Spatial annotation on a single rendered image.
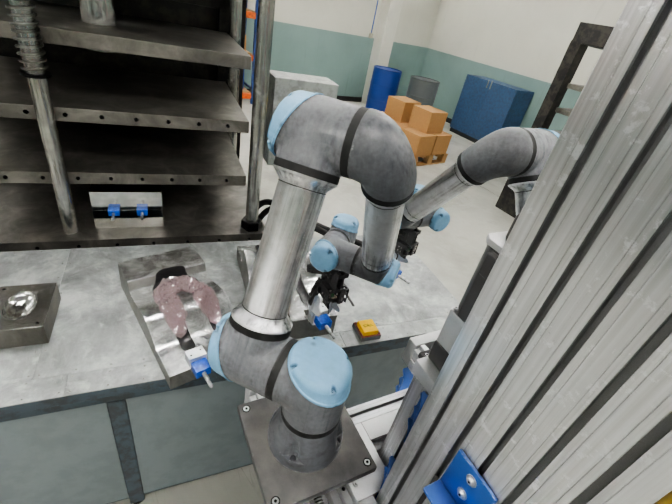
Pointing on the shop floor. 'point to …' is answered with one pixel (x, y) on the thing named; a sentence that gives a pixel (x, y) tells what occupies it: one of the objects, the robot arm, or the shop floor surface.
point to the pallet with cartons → (421, 128)
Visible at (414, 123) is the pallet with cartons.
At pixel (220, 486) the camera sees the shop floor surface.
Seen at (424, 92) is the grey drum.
